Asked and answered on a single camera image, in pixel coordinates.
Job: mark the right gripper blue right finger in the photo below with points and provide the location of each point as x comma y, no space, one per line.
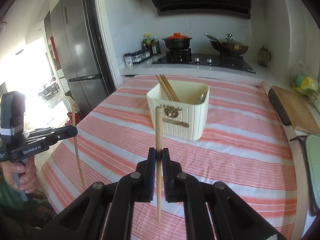
212,211

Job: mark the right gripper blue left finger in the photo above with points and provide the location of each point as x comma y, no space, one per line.
105,211

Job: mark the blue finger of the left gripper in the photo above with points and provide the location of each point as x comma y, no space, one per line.
51,135

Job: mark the wooden chopstick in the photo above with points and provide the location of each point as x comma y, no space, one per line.
171,88
165,88
158,130
77,151

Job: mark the oval steel spoon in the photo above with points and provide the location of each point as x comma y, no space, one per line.
201,99

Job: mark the person's left hand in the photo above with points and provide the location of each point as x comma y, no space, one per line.
28,179

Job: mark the pink striped tablecloth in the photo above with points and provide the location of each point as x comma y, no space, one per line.
243,145

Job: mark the cream utensil holder box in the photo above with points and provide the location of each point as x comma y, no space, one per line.
183,119

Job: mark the green cutting board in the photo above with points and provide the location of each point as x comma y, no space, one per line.
310,148

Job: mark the spice jar rack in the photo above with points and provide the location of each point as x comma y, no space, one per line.
137,57

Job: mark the grey refrigerator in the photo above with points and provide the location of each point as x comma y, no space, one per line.
81,53

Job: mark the wooden cutting board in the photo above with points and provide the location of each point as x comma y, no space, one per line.
297,111

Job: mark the sauce bottles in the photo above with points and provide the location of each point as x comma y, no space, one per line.
151,44

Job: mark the yellow green bag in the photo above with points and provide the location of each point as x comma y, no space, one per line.
304,83

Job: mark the black gas stove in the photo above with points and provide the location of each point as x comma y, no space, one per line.
210,60

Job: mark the black pot red lid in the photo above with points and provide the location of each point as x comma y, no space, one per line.
177,42

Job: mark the dark glass kettle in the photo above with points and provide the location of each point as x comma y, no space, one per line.
264,57

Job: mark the wok with glass lid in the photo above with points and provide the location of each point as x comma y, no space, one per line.
227,45

